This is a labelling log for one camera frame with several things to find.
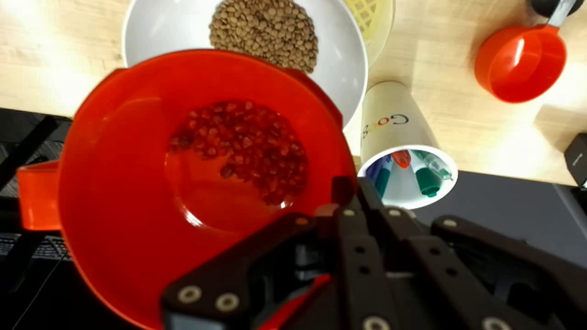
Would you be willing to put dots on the orange plastic bowl with handle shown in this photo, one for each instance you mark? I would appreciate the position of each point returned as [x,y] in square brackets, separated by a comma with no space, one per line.
[175,160]

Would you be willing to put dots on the white paper cup with markers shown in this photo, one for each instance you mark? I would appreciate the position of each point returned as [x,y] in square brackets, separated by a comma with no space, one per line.
[399,150]

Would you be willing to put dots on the white bowl with beans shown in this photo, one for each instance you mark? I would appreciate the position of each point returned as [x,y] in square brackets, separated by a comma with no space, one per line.
[161,26]

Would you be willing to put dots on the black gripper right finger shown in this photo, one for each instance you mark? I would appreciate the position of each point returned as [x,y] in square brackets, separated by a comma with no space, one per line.
[458,275]

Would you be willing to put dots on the clear container with yellow contents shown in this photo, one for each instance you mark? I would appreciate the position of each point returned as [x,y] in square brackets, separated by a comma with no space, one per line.
[375,20]

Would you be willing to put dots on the small red measuring cup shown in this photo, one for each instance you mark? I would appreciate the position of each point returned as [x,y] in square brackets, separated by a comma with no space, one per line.
[522,62]

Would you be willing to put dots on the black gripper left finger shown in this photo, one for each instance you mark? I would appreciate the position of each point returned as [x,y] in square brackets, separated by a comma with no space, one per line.
[300,271]

